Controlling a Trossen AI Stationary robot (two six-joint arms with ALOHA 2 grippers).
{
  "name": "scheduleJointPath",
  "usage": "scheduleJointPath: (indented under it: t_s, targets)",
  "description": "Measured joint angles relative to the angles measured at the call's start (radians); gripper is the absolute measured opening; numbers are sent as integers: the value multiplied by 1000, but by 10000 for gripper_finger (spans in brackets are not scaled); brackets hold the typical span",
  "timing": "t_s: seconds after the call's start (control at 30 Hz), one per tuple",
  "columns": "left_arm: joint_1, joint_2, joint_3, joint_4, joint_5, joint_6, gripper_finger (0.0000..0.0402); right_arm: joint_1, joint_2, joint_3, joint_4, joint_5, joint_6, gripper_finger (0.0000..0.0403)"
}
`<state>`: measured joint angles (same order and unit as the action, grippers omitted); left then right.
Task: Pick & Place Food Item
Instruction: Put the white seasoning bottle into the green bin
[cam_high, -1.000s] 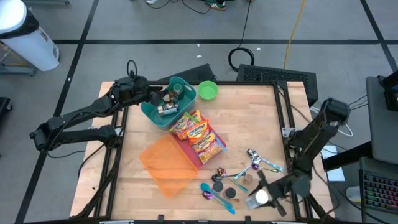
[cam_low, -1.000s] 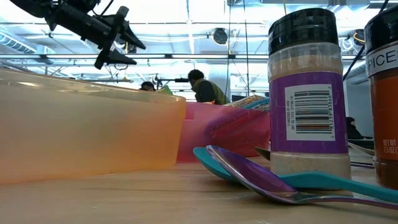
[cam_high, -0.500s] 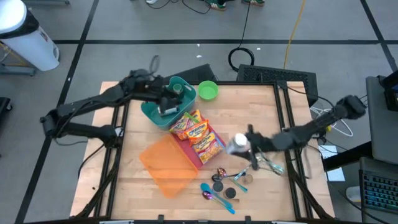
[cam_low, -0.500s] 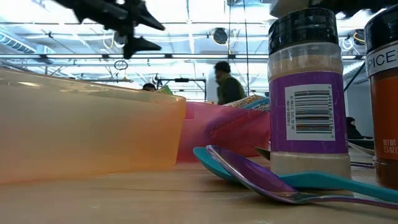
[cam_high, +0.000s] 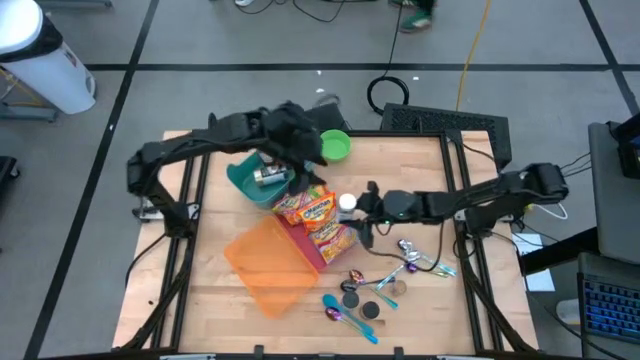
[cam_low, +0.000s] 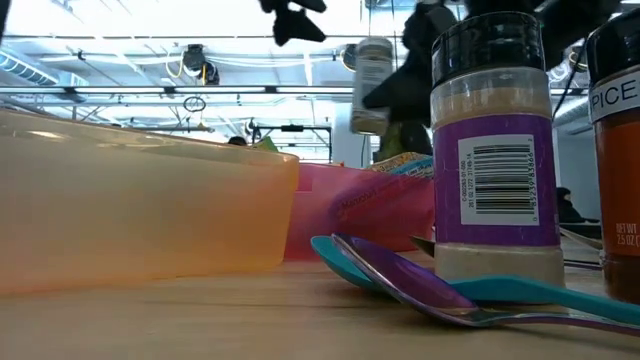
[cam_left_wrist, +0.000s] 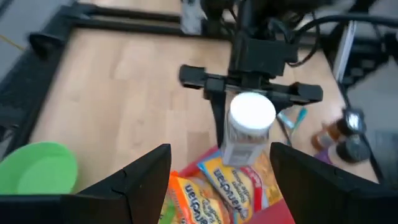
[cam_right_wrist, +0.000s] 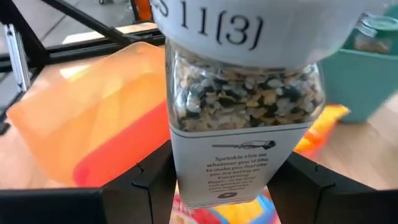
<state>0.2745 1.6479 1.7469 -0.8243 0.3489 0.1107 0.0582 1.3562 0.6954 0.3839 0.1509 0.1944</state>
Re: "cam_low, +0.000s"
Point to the white lid spice jar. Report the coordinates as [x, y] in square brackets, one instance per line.
[372, 65]

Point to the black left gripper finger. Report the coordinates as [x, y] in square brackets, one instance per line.
[295, 5]
[297, 27]

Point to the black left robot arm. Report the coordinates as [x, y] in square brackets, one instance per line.
[3, 20]

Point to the teal plastic spoon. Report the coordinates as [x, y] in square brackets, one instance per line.
[525, 292]

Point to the black ceiling-mounted device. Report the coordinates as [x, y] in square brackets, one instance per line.
[195, 57]

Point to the ramen pack blue edge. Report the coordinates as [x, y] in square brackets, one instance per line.
[410, 167]

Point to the person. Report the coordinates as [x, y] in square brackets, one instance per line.
[567, 210]
[237, 141]

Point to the black lid orange label jar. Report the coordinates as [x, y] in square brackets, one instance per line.
[620, 175]

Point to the orange translucent plastic bin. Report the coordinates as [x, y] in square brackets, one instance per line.
[150, 215]

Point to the black lid purple label jar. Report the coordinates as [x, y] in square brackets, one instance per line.
[495, 175]

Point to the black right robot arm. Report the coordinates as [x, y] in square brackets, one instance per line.
[565, 25]

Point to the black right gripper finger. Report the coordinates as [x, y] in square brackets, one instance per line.
[410, 97]

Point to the red plastic bin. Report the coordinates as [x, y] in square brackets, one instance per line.
[360, 215]

